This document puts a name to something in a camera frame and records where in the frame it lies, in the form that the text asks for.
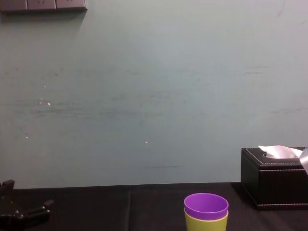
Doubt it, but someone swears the yellow-green plastic cup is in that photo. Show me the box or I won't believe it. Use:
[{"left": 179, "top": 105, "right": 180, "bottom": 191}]
[{"left": 184, "top": 207, "right": 229, "bottom": 231}]

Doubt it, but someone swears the black table cloth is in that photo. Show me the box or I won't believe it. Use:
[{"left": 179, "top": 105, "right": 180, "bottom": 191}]
[{"left": 0, "top": 182, "right": 308, "bottom": 231}]

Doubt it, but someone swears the white tissue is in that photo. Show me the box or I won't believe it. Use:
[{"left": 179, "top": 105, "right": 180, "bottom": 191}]
[{"left": 257, "top": 144, "right": 308, "bottom": 174}]

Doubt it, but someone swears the purple plastic cup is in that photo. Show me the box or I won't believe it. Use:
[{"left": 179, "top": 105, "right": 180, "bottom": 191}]
[{"left": 183, "top": 192, "right": 229, "bottom": 221}]

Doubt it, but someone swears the black leather tissue box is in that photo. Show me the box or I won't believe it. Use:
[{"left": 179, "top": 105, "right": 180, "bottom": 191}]
[{"left": 241, "top": 146, "right": 308, "bottom": 211}]

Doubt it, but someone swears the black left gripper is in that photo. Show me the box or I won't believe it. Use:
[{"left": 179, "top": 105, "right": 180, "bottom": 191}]
[{"left": 0, "top": 179, "right": 54, "bottom": 231}]

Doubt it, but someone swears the grey wall socket plate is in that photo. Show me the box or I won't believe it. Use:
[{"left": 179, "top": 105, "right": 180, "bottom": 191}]
[
  {"left": 26, "top": 0, "right": 57, "bottom": 11},
  {"left": 55, "top": 0, "right": 86, "bottom": 10}
]

